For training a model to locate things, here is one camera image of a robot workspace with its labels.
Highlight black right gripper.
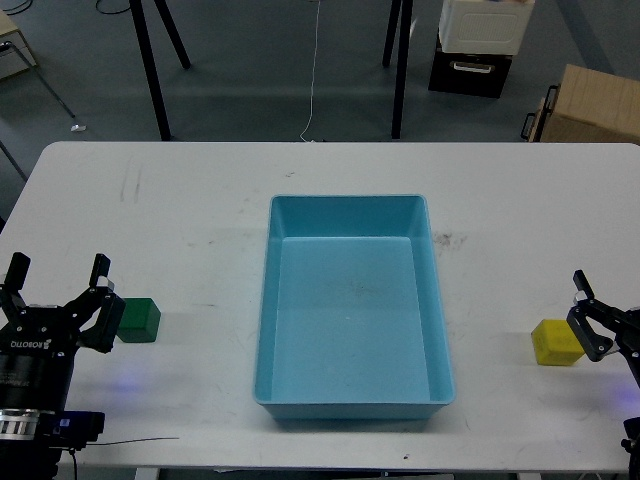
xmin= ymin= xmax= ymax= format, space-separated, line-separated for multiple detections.
xmin=566 ymin=270 xmax=640 ymax=384

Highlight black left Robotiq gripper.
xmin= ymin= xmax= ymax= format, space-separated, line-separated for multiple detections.
xmin=1 ymin=252 xmax=126 ymax=411

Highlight yellow cube block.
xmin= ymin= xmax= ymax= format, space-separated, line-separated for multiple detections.
xmin=531 ymin=319 xmax=585 ymax=366

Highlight green cube block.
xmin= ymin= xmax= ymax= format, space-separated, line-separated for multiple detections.
xmin=117 ymin=298 xmax=161 ymax=343

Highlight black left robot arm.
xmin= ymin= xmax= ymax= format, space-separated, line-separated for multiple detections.
xmin=1 ymin=252 xmax=125 ymax=479

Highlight cardboard box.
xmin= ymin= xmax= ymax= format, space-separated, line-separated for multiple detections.
xmin=520 ymin=64 xmax=639 ymax=145

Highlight black drawer box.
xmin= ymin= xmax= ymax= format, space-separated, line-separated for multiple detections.
xmin=428 ymin=39 xmax=513 ymax=98

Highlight blue plastic bin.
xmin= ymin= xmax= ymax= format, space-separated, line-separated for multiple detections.
xmin=254 ymin=195 xmax=456 ymax=420

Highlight wooden cabinet with metal leg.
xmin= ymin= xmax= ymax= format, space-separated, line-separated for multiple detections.
xmin=1 ymin=10 xmax=76 ymax=120

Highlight black left stand legs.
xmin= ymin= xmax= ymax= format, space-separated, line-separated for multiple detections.
xmin=128 ymin=0 xmax=192 ymax=142

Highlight black stand legs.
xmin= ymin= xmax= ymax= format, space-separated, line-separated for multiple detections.
xmin=381 ymin=0 xmax=414 ymax=140
xmin=128 ymin=0 xmax=192 ymax=142

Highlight black right stand legs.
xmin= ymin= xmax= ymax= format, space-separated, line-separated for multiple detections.
xmin=381 ymin=0 xmax=414 ymax=140

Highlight white hanging cord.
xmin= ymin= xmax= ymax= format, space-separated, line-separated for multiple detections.
xmin=299 ymin=0 xmax=321 ymax=143

